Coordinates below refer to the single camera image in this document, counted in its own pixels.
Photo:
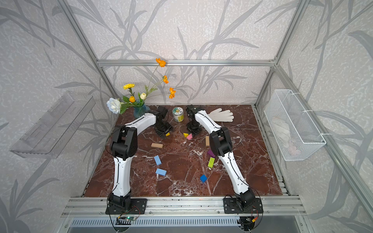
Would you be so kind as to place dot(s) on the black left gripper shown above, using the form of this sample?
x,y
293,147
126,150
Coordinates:
x,y
169,127

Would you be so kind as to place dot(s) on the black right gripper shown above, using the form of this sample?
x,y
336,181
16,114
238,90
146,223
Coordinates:
x,y
194,132

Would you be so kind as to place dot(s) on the purple block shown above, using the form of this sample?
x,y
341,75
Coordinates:
x,y
211,154

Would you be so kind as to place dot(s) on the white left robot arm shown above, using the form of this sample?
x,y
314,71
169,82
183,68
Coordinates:
x,y
125,145

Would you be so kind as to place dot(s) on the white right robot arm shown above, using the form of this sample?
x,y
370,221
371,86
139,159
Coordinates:
x,y
221,146

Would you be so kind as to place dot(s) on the sunflower seed tin can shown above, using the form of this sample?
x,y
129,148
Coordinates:
x,y
178,114

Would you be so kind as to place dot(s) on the white cotton glove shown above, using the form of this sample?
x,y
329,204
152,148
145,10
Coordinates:
x,y
219,115

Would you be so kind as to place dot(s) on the blue glass vase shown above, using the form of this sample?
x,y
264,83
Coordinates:
x,y
141,110

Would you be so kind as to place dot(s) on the light blue block upper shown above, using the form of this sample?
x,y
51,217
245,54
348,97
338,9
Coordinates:
x,y
157,160

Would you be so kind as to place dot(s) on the light blue block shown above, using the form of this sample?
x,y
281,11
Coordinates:
x,y
161,172
157,160

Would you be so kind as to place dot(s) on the lime green block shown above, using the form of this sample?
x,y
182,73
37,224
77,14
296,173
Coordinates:
x,y
211,162

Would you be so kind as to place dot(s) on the light blue block lower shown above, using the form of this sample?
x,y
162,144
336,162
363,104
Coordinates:
x,y
161,172

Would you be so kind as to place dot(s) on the dark blue cube block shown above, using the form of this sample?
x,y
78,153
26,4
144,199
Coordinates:
x,y
203,178

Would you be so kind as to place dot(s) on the white items in basket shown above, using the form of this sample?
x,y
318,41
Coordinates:
x,y
282,130

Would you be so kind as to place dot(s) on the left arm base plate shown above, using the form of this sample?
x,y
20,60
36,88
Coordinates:
x,y
134,206

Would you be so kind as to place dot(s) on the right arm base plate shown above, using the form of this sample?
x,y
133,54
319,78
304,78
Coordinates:
x,y
235,206

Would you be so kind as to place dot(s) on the white wire basket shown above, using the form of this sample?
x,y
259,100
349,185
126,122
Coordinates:
x,y
285,105

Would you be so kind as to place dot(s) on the aluminium front rail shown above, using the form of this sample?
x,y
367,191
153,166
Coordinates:
x,y
187,206

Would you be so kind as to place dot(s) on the clear acrylic wall shelf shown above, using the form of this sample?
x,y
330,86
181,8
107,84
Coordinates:
x,y
48,137

